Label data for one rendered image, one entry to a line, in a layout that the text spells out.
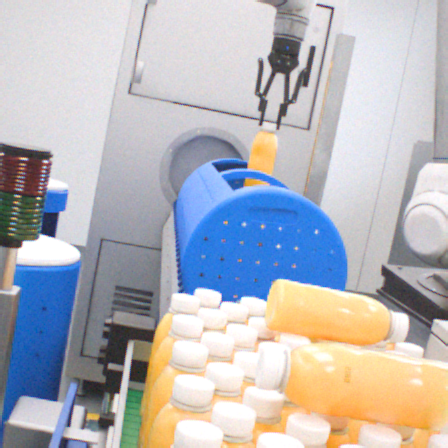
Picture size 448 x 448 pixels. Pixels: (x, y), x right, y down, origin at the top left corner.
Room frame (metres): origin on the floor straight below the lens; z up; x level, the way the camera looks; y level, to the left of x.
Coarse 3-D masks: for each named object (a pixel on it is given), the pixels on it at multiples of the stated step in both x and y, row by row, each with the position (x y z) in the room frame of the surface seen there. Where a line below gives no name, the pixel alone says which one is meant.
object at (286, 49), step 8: (280, 40) 2.10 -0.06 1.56; (288, 40) 2.10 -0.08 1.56; (296, 40) 2.10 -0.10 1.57; (272, 48) 2.12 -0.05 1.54; (280, 48) 2.10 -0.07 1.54; (288, 48) 2.10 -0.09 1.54; (296, 48) 2.11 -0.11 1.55; (272, 56) 2.12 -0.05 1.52; (280, 56) 2.12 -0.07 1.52; (288, 56) 2.13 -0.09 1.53; (296, 56) 2.13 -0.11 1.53; (272, 64) 2.12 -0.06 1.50; (280, 64) 2.12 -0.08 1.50; (296, 64) 2.13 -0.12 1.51; (280, 72) 2.13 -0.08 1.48
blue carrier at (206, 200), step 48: (192, 192) 1.81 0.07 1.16; (240, 192) 1.37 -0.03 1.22; (288, 192) 1.37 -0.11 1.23; (192, 240) 1.35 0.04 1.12; (240, 240) 1.36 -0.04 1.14; (288, 240) 1.36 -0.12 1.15; (336, 240) 1.37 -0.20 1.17; (192, 288) 1.35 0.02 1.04; (240, 288) 1.36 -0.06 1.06; (336, 288) 1.37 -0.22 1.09
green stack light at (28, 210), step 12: (0, 192) 0.84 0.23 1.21; (0, 204) 0.84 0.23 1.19; (12, 204) 0.84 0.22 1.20; (24, 204) 0.85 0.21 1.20; (36, 204) 0.86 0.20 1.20; (0, 216) 0.84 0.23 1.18; (12, 216) 0.84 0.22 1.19; (24, 216) 0.85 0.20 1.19; (36, 216) 0.86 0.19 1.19; (0, 228) 0.84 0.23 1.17; (12, 228) 0.84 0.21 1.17; (24, 228) 0.85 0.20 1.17; (36, 228) 0.86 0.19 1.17; (24, 240) 0.85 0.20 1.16; (36, 240) 0.87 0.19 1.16
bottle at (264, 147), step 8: (256, 136) 2.12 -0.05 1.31; (264, 136) 2.11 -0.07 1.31; (272, 136) 2.11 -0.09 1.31; (256, 144) 2.11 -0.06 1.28; (264, 144) 2.10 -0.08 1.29; (272, 144) 2.11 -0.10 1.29; (256, 152) 2.11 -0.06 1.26; (264, 152) 2.10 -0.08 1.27; (272, 152) 2.11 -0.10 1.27; (256, 160) 2.10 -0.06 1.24; (264, 160) 2.10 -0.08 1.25; (272, 160) 2.11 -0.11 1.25; (248, 168) 2.12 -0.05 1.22; (256, 168) 2.10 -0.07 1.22; (264, 168) 2.10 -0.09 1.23; (272, 168) 2.12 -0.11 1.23; (248, 184) 2.11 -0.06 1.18; (256, 184) 2.10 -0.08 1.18; (264, 184) 2.11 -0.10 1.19
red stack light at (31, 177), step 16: (0, 160) 0.85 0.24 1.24; (16, 160) 0.84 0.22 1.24; (32, 160) 0.85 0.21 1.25; (48, 160) 0.87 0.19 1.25; (0, 176) 0.85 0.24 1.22; (16, 176) 0.84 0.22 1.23; (32, 176) 0.85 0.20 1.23; (48, 176) 0.87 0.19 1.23; (16, 192) 0.84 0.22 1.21; (32, 192) 0.85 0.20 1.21
